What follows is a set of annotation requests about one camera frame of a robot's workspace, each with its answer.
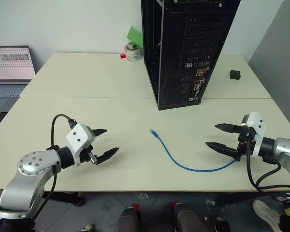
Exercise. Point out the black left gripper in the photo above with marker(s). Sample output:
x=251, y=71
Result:
x=88, y=155

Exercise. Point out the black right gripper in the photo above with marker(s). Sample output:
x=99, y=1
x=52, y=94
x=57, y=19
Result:
x=246, y=142

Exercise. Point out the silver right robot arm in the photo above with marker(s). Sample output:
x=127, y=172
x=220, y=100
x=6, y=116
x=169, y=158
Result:
x=284, y=149

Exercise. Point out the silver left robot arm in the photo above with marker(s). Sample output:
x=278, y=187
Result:
x=30, y=166

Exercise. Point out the small black cube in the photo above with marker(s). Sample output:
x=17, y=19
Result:
x=235, y=75

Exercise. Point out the crumpled clear plastic wrapper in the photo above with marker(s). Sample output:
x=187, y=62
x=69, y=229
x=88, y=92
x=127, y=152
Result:
x=141, y=195
x=210, y=202

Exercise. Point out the dark rounded shape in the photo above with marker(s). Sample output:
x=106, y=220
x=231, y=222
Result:
x=129, y=221
x=188, y=220

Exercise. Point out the white sneaker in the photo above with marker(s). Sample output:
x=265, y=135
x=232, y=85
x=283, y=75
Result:
x=265, y=212

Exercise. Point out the small red block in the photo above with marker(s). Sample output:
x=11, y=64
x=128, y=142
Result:
x=122, y=56

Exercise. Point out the white tape roll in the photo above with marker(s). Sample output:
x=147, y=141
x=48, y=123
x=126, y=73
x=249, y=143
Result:
x=133, y=53

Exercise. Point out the black computer tower case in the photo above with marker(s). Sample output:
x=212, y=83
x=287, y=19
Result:
x=193, y=48

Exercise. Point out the green paper sheet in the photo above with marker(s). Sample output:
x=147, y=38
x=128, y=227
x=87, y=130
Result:
x=135, y=36

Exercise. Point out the grey laptop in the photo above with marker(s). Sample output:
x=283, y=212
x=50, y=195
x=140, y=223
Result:
x=10, y=62

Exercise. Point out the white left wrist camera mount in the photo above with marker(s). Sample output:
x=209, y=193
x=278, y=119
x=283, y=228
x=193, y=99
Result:
x=77, y=139

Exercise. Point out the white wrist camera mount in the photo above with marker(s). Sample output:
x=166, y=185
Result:
x=77, y=139
x=256, y=124

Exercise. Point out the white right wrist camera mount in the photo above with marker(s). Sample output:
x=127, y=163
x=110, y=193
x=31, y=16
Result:
x=256, y=124

